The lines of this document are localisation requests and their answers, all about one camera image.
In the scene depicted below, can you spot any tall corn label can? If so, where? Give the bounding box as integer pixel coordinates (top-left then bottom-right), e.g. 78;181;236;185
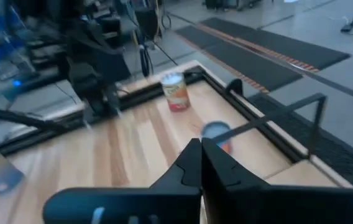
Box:
160;72;191;112

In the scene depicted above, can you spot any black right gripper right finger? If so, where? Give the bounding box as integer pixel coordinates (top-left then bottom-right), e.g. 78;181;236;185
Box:
201;138;353;224

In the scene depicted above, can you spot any black aluminium table frame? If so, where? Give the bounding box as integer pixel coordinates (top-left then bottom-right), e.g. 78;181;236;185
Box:
0;63;309;164

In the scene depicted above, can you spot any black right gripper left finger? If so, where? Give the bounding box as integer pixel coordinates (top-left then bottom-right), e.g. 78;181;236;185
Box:
42;138;202;224

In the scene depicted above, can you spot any black table clamp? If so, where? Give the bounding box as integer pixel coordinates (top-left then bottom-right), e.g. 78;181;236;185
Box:
224;78;244;97

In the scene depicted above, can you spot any black frame wooden shelf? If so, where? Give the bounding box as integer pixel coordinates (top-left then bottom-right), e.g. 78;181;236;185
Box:
212;92;353;189

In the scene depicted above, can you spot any black hazard stripe floor mat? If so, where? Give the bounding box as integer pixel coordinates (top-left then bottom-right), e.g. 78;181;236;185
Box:
175;24;304;93
199;17;351;72

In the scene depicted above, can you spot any short red teal label can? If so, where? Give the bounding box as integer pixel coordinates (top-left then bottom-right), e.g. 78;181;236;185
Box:
200;121;232;155

